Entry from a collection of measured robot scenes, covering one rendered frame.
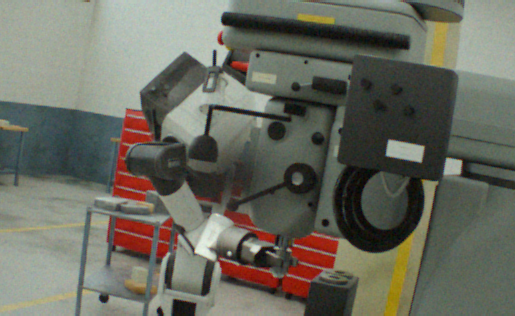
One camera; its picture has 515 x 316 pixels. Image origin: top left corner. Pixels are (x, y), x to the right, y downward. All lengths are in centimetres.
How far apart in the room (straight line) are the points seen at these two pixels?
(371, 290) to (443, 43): 123
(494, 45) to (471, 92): 928
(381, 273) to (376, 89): 223
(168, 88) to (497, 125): 103
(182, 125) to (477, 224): 96
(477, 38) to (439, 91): 957
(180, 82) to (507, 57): 891
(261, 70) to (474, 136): 52
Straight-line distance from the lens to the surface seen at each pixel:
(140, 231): 734
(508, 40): 1088
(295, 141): 171
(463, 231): 155
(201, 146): 178
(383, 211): 163
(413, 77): 137
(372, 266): 355
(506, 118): 160
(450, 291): 155
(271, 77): 171
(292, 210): 171
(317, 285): 221
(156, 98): 218
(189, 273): 248
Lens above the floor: 157
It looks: 3 degrees down
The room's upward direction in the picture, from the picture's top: 10 degrees clockwise
